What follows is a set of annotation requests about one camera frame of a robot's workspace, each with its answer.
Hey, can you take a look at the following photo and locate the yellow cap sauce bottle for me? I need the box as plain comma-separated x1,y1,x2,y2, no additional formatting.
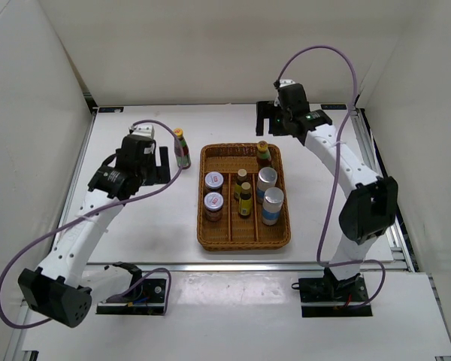
174,128,191,169
256,141,272,169

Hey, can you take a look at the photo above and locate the silver lid jar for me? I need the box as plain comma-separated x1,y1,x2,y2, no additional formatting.
204,192,224,222
204,171,224,194

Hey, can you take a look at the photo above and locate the white blue canister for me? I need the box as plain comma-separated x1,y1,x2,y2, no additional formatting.
262,187,284,226
256,167,277,204

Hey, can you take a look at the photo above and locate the small yellow label bottle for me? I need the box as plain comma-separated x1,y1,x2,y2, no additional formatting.
239,182,253,218

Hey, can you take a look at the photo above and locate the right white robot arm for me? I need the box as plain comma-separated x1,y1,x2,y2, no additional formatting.
155,82,398,301

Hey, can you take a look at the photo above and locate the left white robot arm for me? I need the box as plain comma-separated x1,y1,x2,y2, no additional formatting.
18,129,166,328

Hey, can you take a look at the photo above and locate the brown wicker basket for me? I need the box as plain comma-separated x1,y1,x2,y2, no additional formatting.
197,143,291,251

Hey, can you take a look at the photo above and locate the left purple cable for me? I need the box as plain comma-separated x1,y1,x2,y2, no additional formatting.
0,119,185,330

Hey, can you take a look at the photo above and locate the purple cable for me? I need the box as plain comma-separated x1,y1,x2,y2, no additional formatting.
272,45,386,309
0,119,185,330

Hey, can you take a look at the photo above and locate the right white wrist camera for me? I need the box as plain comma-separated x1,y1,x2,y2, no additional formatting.
279,79,295,88

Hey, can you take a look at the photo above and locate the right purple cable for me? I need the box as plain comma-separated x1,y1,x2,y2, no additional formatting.
272,45,386,309

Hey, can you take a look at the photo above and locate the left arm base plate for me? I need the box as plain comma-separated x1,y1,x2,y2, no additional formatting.
95,267,172,316

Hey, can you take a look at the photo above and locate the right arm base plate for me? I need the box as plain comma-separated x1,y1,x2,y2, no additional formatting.
291,276,373,318

